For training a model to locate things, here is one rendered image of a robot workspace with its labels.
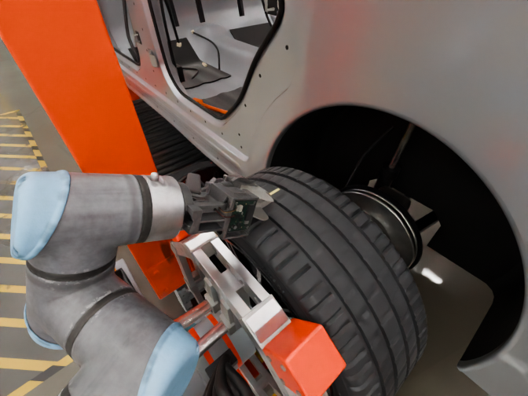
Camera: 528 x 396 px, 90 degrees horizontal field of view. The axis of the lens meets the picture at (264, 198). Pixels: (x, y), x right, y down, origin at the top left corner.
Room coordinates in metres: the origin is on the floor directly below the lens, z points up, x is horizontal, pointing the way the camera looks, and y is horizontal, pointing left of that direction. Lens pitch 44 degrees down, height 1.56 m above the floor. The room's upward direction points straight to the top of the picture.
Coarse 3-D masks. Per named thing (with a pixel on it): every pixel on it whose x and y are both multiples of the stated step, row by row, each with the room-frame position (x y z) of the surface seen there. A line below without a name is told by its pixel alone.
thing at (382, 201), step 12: (348, 192) 0.63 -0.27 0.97; (360, 192) 0.60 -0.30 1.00; (372, 192) 0.59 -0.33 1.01; (360, 204) 0.59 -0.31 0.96; (372, 204) 0.56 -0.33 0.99; (384, 204) 0.54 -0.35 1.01; (372, 216) 0.55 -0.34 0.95; (384, 216) 0.53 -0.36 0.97; (396, 216) 0.51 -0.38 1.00; (384, 228) 0.52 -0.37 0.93; (396, 228) 0.49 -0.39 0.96; (408, 228) 0.49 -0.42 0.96; (396, 240) 0.48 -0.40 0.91; (408, 240) 0.46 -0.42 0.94; (408, 252) 0.45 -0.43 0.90; (408, 264) 0.44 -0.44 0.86
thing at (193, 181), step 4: (188, 176) 0.37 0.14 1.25; (192, 176) 0.37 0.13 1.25; (196, 176) 0.38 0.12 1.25; (188, 180) 0.35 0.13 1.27; (192, 180) 0.35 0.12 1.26; (196, 180) 0.35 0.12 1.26; (188, 184) 0.32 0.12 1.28; (192, 184) 0.33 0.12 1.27; (196, 184) 0.33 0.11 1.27; (200, 184) 0.34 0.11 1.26; (192, 188) 0.31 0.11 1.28; (196, 188) 0.31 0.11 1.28; (200, 188) 0.32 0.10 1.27; (192, 192) 0.30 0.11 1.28; (196, 192) 0.30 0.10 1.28; (200, 192) 0.30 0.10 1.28
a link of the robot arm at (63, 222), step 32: (32, 192) 0.18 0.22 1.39; (64, 192) 0.19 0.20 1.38; (96, 192) 0.21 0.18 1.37; (128, 192) 0.22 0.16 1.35; (32, 224) 0.16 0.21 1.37; (64, 224) 0.17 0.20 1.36; (96, 224) 0.18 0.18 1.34; (128, 224) 0.20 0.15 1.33; (32, 256) 0.15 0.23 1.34; (64, 256) 0.16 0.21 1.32; (96, 256) 0.17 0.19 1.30
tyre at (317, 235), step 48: (288, 192) 0.42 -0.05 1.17; (336, 192) 0.41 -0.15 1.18; (240, 240) 0.31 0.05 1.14; (288, 240) 0.29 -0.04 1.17; (336, 240) 0.29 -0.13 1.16; (384, 240) 0.31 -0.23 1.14; (288, 288) 0.21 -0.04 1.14; (336, 288) 0.21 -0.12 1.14; (384, 288) 0.23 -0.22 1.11; (336, 336) 0.15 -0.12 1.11; (384, 336) 0.16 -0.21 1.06; (336, 384) 0.11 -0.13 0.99; (384, 384) 0.11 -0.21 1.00
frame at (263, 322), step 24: (192, 240) 0.33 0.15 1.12; (216, 240) 0.33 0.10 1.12; (240, 264) 0.27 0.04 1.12; (192, 288) 0.41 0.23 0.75; (216, 288) 0.24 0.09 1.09; (240, 312) 0.18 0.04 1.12; (264, 312) 0.18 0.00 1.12; (264, 336) 0.15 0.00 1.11; (264, 360) 0.13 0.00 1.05; (264, 384) 0.18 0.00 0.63
